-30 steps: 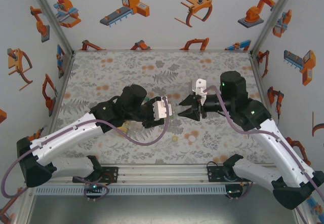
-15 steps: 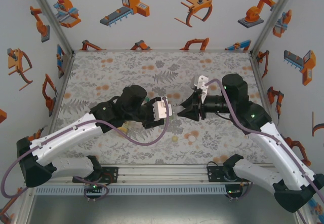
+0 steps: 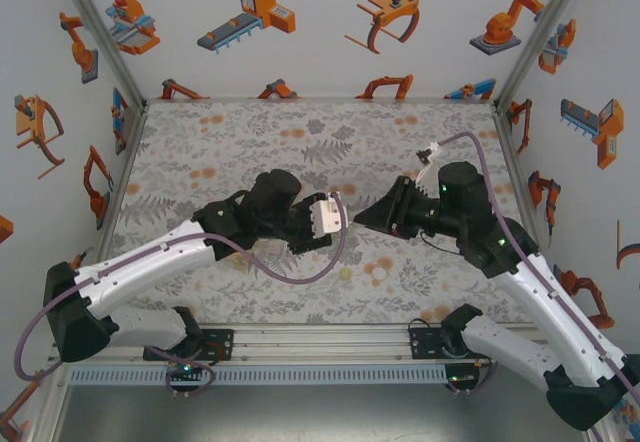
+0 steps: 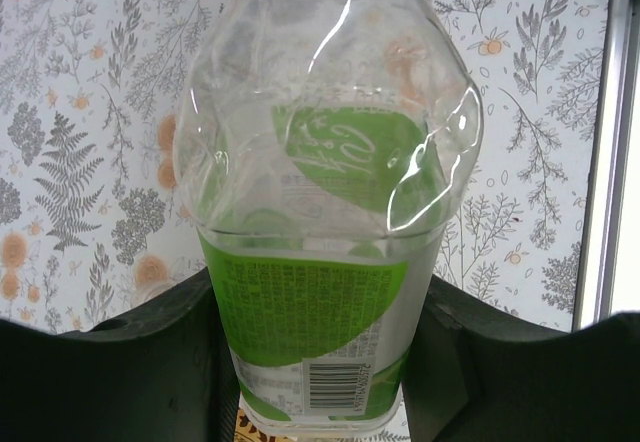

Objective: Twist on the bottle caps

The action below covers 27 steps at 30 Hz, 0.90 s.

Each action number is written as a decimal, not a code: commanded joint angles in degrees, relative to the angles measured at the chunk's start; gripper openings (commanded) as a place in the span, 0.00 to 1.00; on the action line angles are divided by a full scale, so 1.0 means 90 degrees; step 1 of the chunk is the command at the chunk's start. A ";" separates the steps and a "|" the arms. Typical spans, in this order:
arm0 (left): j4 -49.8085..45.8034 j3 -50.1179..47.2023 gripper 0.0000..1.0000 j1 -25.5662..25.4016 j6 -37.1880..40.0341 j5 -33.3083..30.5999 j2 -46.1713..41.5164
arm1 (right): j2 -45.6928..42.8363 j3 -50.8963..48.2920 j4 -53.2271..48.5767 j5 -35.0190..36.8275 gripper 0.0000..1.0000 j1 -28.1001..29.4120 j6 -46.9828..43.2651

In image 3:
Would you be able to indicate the floral patterned table cover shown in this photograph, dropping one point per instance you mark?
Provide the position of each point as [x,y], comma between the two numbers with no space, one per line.
[250,132]

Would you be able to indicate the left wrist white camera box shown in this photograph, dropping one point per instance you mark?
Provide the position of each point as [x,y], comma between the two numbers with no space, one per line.
[327,217]

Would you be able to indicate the grey metal panel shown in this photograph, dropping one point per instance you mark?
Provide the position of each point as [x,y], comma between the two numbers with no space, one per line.
[320,412]

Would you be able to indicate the wide aluminium base rail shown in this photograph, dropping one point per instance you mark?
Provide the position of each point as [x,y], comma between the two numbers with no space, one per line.
[320,342]

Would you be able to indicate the aluminium frame post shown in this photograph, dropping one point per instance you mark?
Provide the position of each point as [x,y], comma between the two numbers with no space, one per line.
[539,32]
[100,32]

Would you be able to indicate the small green circuit board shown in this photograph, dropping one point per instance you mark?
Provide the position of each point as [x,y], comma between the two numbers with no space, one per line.
[185,368]
[461,377]

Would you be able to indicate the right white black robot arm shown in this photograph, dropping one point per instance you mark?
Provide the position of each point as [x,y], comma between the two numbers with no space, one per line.
[550,312]

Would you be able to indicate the white bottle cap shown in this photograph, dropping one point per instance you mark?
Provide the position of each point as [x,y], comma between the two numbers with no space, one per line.
[379,274]

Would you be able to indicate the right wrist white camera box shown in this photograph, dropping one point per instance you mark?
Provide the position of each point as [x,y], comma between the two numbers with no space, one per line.
[430,153]

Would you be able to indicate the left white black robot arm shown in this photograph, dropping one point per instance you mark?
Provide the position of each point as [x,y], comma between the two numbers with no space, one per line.
[145,267]

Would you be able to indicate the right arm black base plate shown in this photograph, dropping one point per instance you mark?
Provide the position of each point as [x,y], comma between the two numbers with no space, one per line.
[422,347]

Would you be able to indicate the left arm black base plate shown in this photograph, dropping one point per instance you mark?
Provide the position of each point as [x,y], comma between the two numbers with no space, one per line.
[225,344]

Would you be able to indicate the aluminium table edge rail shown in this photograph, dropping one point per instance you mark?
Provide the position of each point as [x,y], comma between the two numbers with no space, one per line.
[516,167]
[120,172]

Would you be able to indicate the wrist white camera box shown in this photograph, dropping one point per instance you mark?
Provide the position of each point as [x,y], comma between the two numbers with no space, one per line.
[327,217]
[430,153]

